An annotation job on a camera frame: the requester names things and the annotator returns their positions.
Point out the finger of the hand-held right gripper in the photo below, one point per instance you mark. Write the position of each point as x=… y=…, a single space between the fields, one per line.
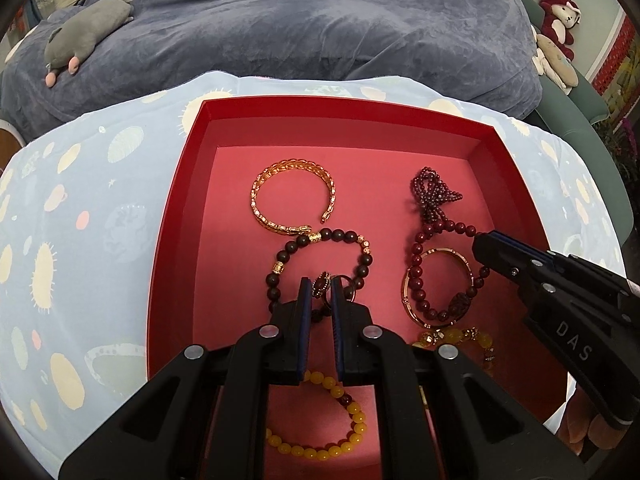
x=525 y=249
x=500 y=257

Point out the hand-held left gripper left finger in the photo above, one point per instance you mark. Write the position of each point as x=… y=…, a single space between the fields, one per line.
x=303 y=320

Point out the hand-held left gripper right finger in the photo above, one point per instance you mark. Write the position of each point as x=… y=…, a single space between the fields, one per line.
x=336 y=330

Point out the rose gold bangle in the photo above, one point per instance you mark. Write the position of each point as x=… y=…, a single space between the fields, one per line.
x=440 y=251

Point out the red cardboard box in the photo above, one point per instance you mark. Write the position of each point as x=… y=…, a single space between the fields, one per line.
x=390 y=180

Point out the person's right hand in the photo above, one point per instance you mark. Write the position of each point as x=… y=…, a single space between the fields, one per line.
x=580 y=430

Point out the green sofa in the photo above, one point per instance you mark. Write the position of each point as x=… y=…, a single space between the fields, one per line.
x=575 y=110

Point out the beige plush toy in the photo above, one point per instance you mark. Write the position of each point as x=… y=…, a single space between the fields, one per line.
x=552 y=60

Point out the red patterned strip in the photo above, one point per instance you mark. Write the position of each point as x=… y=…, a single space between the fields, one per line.
x=617 y=55

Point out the light blue printed sheet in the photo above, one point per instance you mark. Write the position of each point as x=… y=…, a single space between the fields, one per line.
x=75 y=260

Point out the red plush monkey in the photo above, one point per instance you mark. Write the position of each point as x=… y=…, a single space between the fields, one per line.
x=560 y=15

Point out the blue-grey velvet blanket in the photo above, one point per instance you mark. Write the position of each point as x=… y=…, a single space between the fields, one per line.
x=300 y=20

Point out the grey plush mouse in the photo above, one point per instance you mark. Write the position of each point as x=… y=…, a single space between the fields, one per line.
x=85 y=25

